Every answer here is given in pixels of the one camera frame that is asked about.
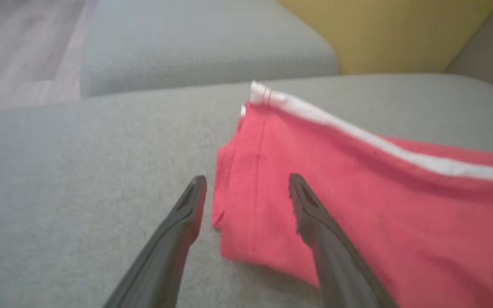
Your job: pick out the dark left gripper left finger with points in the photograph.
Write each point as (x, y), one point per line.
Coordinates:
(165, 256)

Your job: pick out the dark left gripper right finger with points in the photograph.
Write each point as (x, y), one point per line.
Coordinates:
(336, 261)

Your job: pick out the red mesh basketball shorts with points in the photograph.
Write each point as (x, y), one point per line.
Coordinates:
(379, 205)

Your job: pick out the large grey sofa seat cushion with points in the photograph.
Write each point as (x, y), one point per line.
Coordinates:
(79, 179)

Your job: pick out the grey sofa back cushion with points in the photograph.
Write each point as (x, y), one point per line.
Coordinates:
(195, 47)

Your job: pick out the mustard yellow cushion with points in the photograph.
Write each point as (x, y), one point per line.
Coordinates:
(383, 34)

